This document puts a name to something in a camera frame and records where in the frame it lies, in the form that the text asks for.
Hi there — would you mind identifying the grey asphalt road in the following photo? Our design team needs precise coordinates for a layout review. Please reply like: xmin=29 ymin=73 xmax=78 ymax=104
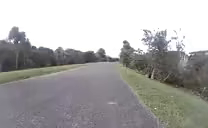
xmin=0 ymin=61 xmax=165 ymax=128

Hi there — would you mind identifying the row of trees and bushes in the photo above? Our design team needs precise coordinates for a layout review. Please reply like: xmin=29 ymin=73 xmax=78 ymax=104
xmin=118 ymin=28 xmax=208 ymax=103

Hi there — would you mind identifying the grass verge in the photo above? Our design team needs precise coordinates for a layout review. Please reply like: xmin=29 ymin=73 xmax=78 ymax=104
xmin=0 ymin=63 xmax=90 ymax=86
xmin=115 ymin=63 xmax=208 ymax=128

